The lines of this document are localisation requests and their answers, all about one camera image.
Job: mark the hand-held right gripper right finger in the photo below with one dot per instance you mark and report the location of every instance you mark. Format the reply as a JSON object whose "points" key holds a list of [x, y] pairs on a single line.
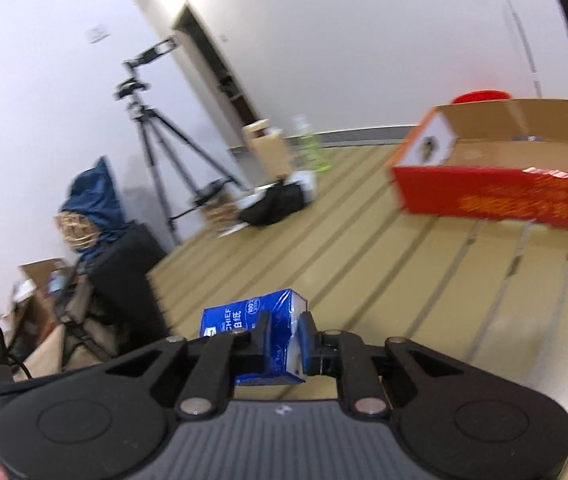
{"points": [[308, 345]]}

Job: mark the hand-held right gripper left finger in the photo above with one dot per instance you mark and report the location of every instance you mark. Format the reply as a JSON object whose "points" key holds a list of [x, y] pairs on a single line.
{"points": [[260, 345]]}

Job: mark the blue tissue pack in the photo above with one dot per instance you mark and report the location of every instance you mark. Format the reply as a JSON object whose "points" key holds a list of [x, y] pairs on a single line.
{"points": [[224, 320]]}

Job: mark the red cardboard box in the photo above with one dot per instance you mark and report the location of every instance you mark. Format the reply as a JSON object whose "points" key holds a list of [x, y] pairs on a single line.
{"points": [[488, 195]]}

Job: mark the open cardboard box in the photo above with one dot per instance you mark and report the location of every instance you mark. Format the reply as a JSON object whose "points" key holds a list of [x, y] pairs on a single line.
{"points": [[39, 290]]}

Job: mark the black bag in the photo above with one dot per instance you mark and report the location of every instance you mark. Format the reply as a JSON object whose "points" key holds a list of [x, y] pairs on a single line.
{"points": [[274, 205]]}

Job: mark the black chair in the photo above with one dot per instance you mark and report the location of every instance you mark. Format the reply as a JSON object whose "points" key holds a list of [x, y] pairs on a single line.
{"points": [[124, 285]]}

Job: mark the woven straw hat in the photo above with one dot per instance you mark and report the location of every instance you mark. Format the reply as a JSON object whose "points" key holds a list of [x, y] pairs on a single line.
{"points": [[76, 230]]}

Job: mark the small brown cardboard box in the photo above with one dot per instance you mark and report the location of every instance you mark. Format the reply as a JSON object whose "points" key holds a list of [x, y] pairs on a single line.
{"points": [[271, 155]]}

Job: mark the dark blue cloth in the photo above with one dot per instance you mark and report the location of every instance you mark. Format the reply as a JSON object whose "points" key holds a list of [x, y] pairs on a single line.
{"points": [[94, 195]]}

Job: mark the green plastic bottle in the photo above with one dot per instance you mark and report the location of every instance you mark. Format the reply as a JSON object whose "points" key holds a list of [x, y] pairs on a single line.
{"points": [[314, 150]]}

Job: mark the red bucket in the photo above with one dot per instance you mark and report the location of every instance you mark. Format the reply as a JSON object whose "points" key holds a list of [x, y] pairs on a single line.
{"points": [[478, 96]]}

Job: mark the white mop pole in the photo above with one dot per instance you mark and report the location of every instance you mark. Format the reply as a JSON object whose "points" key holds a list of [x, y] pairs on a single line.
{"points": [[516, 25]]}

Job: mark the black camera tripod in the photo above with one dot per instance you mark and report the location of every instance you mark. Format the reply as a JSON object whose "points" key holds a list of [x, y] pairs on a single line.
{"points": [[134, 87]]}

